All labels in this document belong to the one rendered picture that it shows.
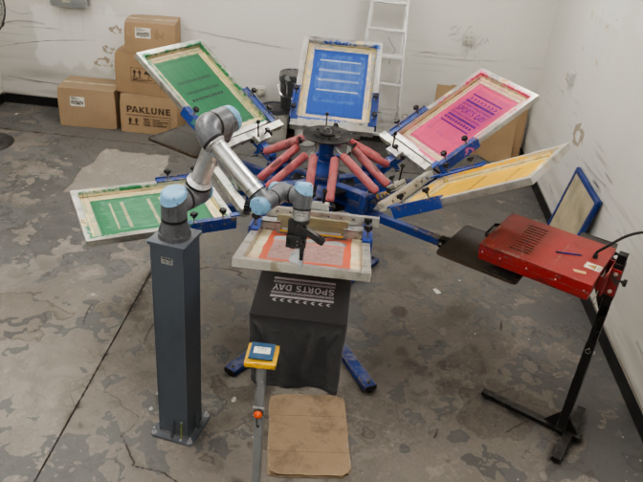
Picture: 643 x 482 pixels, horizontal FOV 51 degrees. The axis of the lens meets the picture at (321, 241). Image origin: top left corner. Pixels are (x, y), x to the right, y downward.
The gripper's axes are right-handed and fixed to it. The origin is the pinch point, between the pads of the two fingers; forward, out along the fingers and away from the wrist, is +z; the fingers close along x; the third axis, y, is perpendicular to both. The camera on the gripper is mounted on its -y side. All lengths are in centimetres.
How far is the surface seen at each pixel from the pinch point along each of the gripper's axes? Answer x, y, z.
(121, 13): -455, 238, -109
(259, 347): 12.2, 13.2, 33.2
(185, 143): -187, 98, -19
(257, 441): 2, 12, 83
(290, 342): -16.1, 2.5, 41.9
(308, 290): -35.1, -2.5, 22.2
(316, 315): -16.8, -7.9, 27.3
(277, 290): -32.2, 11.8, 23.0
